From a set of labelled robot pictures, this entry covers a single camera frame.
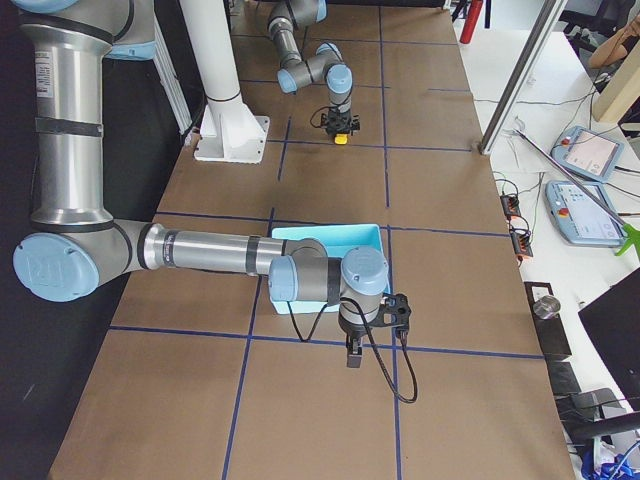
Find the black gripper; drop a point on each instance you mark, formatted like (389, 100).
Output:
(353, 334)
(341, 119)

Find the yellow beetle toy car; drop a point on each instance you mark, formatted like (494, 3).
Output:
(341, 139)

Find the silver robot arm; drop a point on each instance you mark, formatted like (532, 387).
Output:
(327, 65)
(79, 245)

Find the light blue plastic bin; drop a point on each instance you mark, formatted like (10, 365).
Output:
(337, 240)

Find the white mounting pillar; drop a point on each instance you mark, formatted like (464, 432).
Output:
(229, 131)

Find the red fire extinguisher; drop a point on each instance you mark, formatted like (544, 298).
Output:
(473, 15)

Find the upper orange connector box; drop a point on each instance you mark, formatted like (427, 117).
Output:
(510, 205)

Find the orange connector box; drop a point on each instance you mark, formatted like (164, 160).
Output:
(510, 205)
(521, 242)

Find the metal cup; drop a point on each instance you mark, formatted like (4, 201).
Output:
(546, 307)

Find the lower orange connector box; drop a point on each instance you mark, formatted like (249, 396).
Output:
(521, 242)

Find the lower teach pendant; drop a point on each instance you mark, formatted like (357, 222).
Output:
(579, 219)

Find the teach pendant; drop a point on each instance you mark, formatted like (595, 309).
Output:
(586, 153)
(579, 219)

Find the upper teach pendant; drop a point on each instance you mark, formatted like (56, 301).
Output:
(586, 153)

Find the long metal rod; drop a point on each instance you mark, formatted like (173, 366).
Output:
(609, 211)

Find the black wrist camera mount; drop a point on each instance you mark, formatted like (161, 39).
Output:
(394, 311)

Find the aluminium frame post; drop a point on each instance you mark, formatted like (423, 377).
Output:
(540, 32)

